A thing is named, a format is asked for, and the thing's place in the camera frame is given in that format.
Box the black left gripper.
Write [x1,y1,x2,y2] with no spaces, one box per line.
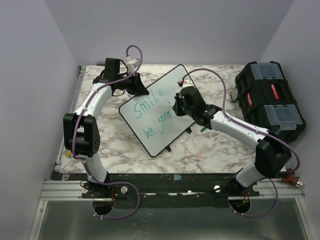
[116,71,149,96]

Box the black framed whiteboard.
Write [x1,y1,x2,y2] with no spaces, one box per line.
[118,64,195,157]

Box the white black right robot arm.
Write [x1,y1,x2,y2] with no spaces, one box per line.
[173,86,292,196]

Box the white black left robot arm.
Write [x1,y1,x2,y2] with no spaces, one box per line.
[63,55,149,198]

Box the yellow small object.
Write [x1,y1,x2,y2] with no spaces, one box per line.
[63,150,73,159]

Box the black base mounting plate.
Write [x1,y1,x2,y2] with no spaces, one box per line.
[50,171,260,209]

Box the black plastic toolbox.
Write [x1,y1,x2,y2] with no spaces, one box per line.
[229,61,306,143]

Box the copper pipe fitting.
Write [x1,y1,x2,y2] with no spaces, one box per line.
[281,168,304,189]

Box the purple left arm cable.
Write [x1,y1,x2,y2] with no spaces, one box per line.
[71,44,145,221]

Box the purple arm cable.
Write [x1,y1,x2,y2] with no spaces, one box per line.
[178,68,302,218]
[71,44,145,221]

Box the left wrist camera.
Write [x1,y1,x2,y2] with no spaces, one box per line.
[126,55,141,75]

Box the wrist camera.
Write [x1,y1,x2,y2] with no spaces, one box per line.
[126,55,141,75]
[177,78,194,89]

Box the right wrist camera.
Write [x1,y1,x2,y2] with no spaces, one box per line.
[177,78,194,89]

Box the aluminium rail left edge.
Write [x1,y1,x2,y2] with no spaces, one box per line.
[54,66,87,172]

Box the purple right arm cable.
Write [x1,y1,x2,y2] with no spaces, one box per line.
[178,68,302,218]

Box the front aluminium rail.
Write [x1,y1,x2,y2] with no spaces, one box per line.
[39,180,93,201]

